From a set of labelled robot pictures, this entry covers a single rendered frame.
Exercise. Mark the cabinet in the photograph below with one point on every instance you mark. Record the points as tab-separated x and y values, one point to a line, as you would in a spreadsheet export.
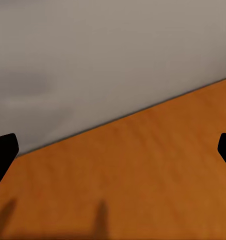
154	175

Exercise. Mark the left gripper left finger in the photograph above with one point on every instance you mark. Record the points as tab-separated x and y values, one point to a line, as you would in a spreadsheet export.
9	148

